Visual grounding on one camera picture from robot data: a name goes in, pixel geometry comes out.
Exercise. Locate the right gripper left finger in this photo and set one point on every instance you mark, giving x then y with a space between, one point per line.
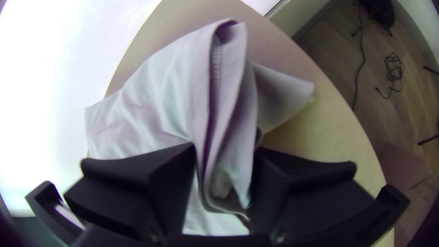
137 192

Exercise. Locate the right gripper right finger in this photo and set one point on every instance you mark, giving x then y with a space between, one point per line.
301 195

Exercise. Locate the grey t-shirt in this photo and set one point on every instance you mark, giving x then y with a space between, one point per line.
171 103

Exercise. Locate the brown cardboard box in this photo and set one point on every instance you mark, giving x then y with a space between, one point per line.
408 168

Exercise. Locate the black bag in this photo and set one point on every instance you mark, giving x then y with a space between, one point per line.
377 12

